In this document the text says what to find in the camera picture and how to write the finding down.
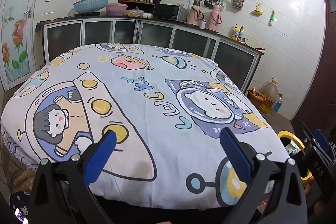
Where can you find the blue plastic basket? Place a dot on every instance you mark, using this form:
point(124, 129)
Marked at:
point(88, 6)

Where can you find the floral glass door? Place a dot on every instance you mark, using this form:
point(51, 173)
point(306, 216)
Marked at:
point(17, 61)

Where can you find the cartoon print tablecloth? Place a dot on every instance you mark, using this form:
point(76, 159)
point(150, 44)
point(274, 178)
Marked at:
point(167, 108)

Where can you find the dark red door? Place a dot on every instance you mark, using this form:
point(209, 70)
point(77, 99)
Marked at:
point(318, 108)

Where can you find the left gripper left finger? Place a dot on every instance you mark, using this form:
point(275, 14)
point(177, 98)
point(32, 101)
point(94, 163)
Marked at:
point(96, 156)

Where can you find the blue label water bottle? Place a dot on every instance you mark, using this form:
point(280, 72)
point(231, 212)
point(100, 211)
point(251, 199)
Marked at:
point(277, 104)

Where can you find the green white milk carton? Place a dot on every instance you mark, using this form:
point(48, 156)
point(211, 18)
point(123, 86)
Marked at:
point(292, 149)

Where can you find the bagged food on counter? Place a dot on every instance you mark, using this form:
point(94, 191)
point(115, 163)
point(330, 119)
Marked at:
point(137, 13)

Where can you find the green wall brush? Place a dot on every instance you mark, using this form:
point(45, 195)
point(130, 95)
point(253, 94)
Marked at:
point(272, 18)

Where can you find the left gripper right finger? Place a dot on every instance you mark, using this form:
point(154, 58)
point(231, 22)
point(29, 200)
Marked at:
point(239, 160)

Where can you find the chopstick holder basket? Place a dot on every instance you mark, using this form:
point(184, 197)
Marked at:
point(238, 4)

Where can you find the yellow detergent bottles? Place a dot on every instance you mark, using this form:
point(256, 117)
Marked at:
point(237, 33)

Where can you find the pink plastic basin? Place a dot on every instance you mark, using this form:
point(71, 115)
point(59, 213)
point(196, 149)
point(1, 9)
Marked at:
point(115, 9)

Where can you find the yellow wall hook holder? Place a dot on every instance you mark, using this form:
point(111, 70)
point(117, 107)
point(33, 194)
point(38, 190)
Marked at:
point(257, 11)

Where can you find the pink thermos right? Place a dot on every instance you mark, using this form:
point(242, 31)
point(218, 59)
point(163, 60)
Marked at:
point(214, 20)

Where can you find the brown waste bucket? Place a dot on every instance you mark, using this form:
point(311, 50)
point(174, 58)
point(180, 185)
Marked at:
point(255, 97)

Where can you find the small white jar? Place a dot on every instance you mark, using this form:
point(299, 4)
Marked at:
point(202, 24)

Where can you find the pink thermos left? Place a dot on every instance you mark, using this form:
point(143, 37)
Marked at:
point(195, 15)

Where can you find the kitchen counter cabinet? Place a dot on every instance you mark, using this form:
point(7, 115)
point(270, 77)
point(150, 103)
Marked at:
point(238, 60)

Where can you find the fingers of the right gripper seen outside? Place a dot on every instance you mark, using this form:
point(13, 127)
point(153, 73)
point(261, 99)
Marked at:
point(322, 141)

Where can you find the large cooking oil jug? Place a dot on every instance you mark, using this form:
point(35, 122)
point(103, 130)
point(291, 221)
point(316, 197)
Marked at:
point(270, 91)

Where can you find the black microwave oven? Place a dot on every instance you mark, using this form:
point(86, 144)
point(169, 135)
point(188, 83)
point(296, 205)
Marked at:
point(170, 12)

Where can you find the pink thermos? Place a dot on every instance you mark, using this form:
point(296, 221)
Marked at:
point(214, 20)
point(195, 15)

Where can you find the yellow rim trash bin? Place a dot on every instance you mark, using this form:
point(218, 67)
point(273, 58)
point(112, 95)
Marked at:
point(286, 137)

